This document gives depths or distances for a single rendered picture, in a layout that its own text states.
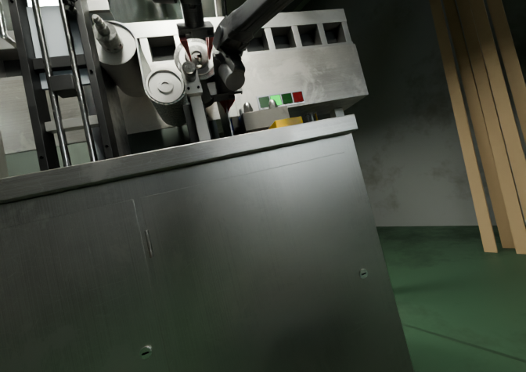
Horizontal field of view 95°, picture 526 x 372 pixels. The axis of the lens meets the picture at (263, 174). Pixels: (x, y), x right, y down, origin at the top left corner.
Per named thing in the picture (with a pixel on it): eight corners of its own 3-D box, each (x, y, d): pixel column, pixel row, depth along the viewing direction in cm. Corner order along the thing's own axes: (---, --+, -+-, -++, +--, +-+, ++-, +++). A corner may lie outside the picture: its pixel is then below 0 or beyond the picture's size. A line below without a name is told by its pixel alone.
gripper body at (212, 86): (243, 95, 77) (243, 74, 71) (210, 100, 75) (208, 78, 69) (237, 84, 81) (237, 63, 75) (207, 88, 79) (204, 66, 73)
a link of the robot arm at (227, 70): (246, 31, 68) (217, 22, 63) (263, 52, 62) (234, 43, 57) (232, 71, 75) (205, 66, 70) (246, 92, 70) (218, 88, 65)
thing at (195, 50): (201, 41, 80) (212, 60, 80) (201, 45, 82) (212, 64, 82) (180, 49, 78) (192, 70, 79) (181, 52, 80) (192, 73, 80)
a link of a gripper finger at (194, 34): (218, 62, 77) (214, 29, 70) (196, 64, 75) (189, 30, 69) (214, 54, 82) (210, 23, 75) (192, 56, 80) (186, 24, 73)
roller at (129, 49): (92, 66, 75) (83, 25, 76) (120, 99, 100) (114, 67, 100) (140, 62, 78) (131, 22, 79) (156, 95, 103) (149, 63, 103)
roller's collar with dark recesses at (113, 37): (94, 42, 70) (90, 21, 71) (103, 54, 76) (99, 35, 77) (118, 40, 72) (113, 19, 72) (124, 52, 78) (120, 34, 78)
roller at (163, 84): (149, 105, 77) (141, 69, 77) (164, 128, 101) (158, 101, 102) (188, 99, 79) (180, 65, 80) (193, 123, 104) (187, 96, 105)
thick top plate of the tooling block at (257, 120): (246, 130, 79) (242, 113, 79) (234, 153, 118) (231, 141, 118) (291, 122, 83) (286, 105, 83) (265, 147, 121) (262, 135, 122)
